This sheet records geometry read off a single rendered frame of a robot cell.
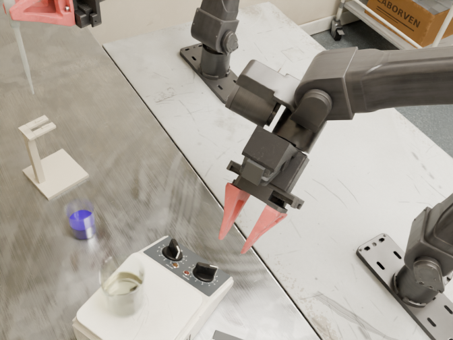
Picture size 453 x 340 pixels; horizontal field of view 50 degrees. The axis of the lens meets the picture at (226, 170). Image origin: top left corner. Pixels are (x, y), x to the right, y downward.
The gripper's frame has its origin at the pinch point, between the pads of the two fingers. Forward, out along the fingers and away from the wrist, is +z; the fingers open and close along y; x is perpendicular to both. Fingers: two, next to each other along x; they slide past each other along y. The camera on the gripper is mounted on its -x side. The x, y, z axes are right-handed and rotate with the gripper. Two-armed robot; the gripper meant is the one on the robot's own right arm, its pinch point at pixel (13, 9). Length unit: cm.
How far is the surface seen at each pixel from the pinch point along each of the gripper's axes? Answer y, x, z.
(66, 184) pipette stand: 3.5, 31.5, 0.5
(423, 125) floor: 16, 126, -181
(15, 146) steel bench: -10.3, 32.3, 2.1
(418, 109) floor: 7, 126, -190
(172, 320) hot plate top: 36.2, 23.3, 5.5
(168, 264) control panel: 28.9, 26.1, -0.4
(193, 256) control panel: 29.3, 28.8, -4.9
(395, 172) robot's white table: 40, 33, -48
